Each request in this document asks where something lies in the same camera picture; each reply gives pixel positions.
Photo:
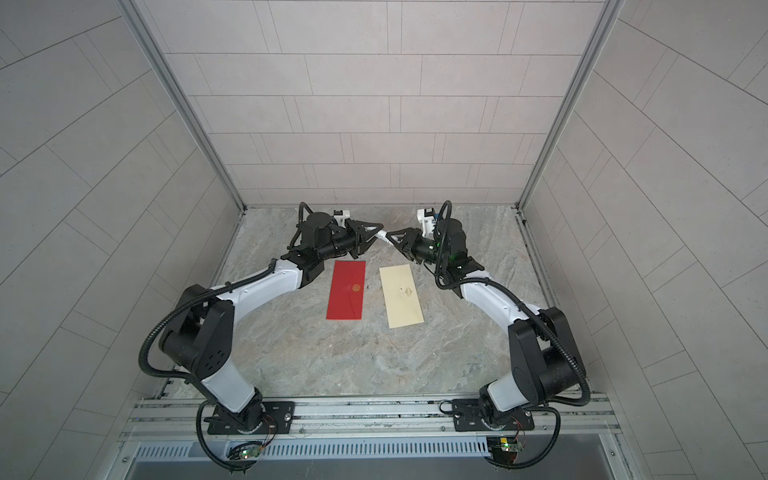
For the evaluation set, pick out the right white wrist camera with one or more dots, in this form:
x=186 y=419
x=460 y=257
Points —
x=427 y=220

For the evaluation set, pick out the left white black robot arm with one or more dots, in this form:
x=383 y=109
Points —
x=194 y=341

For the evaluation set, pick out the aluminium rail frame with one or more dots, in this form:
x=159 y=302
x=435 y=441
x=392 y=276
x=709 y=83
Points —
x=335 y=417

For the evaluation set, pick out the cream yellow envelope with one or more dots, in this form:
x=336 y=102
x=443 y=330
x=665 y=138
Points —
x=402 y=304

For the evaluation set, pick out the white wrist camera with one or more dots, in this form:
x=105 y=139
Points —
x=341 y=216
x=427 y=220

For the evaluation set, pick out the small circuit board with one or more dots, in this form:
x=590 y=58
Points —
x=504 y=450
x=248 y=451

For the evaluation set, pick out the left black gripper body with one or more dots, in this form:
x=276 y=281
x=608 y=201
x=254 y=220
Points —
x=338 y=245

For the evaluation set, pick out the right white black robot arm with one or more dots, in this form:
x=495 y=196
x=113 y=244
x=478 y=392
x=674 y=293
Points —
x=545 y=363

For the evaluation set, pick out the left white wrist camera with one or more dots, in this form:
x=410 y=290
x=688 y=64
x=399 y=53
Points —
x=341 y=216

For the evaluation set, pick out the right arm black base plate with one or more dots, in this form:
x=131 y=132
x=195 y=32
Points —
x=478 y=415

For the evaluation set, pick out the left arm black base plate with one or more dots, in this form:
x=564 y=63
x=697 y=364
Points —
x=271 y=417

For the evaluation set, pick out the right small circuit board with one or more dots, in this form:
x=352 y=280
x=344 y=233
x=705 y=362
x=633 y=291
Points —
x=504 y=450

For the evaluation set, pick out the red envelope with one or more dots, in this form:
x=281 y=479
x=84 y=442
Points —
x=346 y=295

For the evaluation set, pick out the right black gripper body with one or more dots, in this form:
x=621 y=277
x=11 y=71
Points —
x=425 y=250

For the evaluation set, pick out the left small circuit board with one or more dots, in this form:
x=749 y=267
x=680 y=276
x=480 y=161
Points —
x=248 y=451

